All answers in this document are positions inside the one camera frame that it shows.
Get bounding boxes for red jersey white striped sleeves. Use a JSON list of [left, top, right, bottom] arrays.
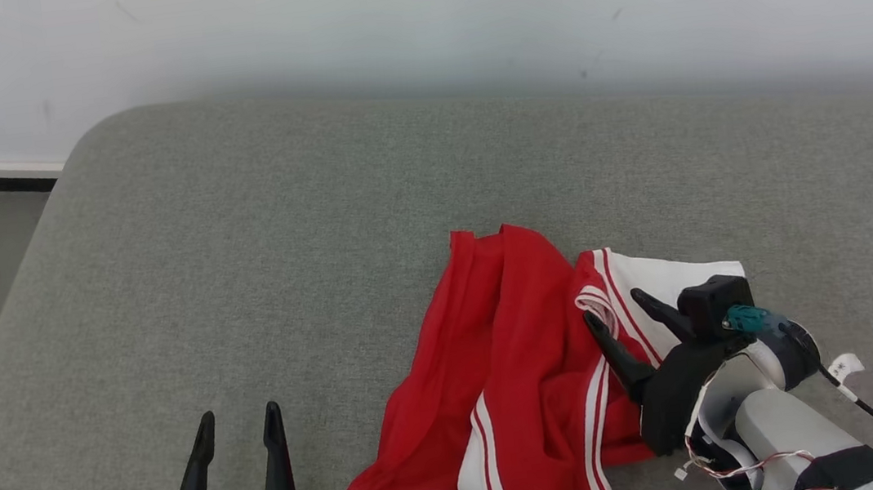
[[319, 197, 771, 490]]

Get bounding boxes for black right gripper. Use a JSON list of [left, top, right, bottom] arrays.
[[580, 271, 773, 465]]

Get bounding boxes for red white twisted wires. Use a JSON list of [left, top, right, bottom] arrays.
[[670, 418, 839, 490]]

